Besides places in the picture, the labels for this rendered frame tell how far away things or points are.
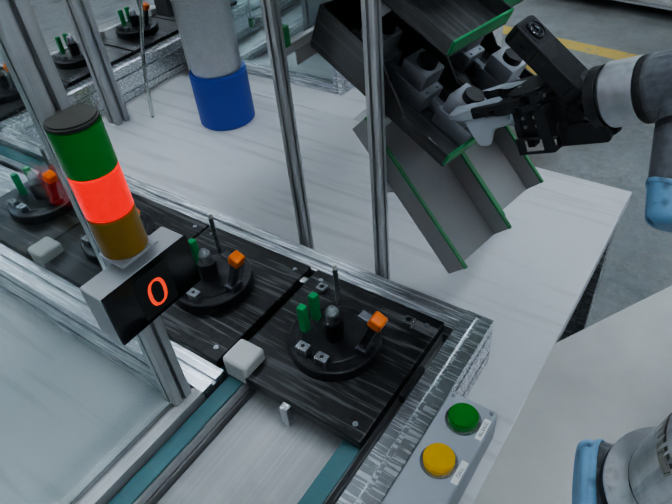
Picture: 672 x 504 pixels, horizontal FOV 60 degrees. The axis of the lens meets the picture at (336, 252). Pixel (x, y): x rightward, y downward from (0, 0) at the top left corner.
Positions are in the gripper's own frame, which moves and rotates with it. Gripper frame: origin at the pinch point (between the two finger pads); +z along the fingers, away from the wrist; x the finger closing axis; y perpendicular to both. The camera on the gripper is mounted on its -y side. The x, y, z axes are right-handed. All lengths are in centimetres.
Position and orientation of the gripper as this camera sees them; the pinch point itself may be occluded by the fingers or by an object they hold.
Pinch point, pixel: (466, 103)
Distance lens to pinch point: 87.3
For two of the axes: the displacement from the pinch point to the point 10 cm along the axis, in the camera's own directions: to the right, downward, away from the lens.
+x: 6.9, -5.3, 5.0
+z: -6.2, -0.6, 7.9
